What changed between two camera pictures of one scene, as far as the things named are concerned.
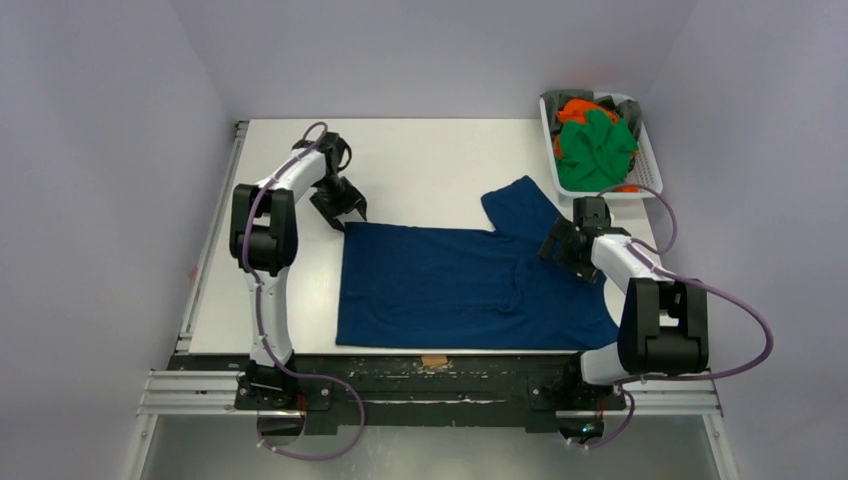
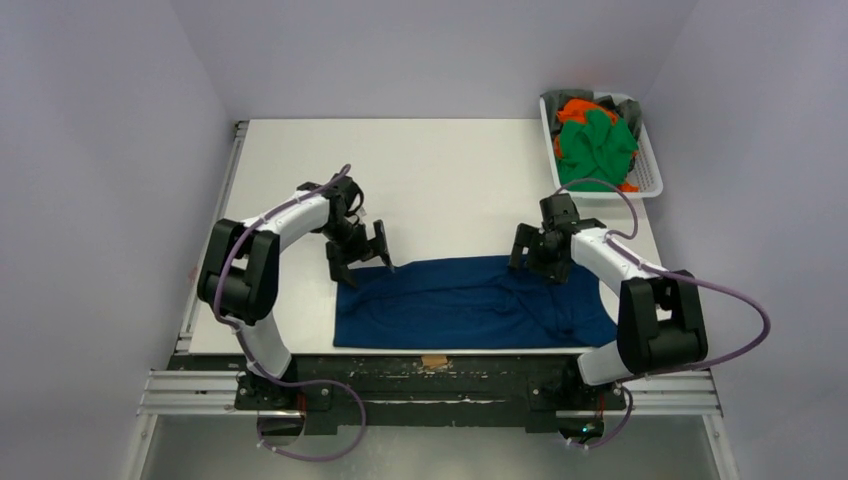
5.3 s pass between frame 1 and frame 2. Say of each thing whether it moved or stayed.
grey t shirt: stayed
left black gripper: moved
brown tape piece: stayed
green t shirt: stayed
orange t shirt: stayed
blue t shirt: moved
